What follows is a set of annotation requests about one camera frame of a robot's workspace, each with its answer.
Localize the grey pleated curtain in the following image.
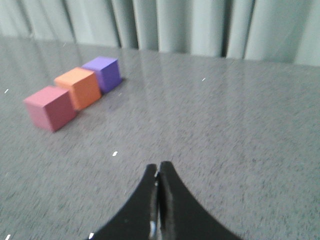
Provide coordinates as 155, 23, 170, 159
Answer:
0, 0, 320, 66

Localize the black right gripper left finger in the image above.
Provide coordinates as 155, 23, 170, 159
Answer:
92, 164, 158, 240

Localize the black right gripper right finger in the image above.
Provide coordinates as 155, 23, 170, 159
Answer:
158, 161, 240, 240

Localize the pink foam cube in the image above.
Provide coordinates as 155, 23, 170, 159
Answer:
23, 85, 77, 132

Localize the purple foam cube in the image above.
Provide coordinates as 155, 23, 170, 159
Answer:
81, 56, 122, 94

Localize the orange foam cube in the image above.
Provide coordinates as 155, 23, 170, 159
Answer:
54, 67, 102, 111

